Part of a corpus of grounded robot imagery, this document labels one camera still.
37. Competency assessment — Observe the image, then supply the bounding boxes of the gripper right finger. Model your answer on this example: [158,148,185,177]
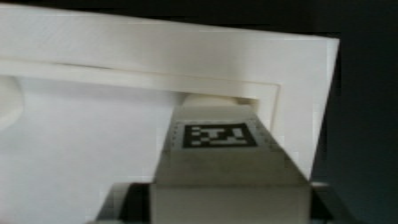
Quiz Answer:
[309,182,343,224]

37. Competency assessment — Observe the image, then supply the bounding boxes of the white square tabletop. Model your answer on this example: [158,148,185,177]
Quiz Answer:
[0,58,282,224]

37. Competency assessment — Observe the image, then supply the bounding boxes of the white U-shaped fence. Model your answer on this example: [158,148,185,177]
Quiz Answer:
[0,3,339,172]

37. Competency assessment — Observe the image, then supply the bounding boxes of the white leg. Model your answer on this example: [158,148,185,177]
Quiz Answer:
[149,94,311,224]

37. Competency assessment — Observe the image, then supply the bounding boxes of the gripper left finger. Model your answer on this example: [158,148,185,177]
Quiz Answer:
[87,183,151,224]

